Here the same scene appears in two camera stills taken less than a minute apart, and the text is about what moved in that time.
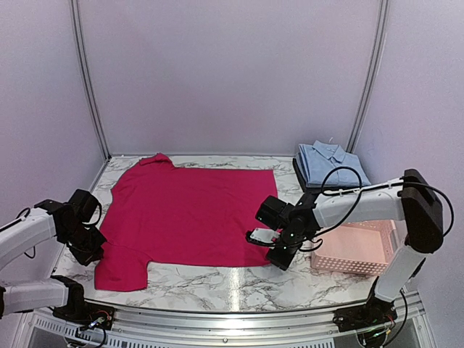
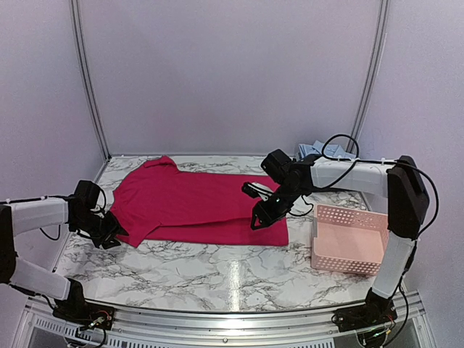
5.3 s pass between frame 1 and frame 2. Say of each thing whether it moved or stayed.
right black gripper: moved
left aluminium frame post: stayed
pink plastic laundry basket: stayed
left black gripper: moved
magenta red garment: moved
